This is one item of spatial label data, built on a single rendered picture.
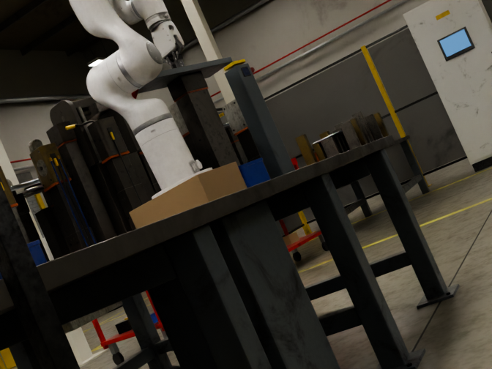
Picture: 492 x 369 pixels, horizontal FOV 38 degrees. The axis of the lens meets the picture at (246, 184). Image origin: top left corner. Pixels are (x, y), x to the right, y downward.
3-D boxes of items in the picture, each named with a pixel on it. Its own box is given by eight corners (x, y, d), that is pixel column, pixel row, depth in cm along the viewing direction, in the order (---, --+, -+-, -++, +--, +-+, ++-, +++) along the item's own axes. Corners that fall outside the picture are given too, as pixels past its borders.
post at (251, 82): (284, 179, 265) (236, 71, 267) (299, 173, 260) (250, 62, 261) (271, 184, 260) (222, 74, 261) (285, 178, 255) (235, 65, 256)
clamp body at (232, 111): (270, 187, 285) (233, 104, 286) (291, 179, 276) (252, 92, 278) (258, 192, 280) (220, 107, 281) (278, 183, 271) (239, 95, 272)
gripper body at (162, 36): (175, 15, 242) (189, 45, 241) (160, 28, 249) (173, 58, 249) (157, 17, 237) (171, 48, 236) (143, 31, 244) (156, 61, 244)
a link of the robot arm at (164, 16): (173, 9, 242) (176, 17, 242) (160, 21, 249) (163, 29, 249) (153, 12, 237) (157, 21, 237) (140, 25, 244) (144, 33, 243)
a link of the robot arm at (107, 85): (161, 118, 196) (122, 40, 196) (109, 148, 202) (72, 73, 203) (179, 116, 207) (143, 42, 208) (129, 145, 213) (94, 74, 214)
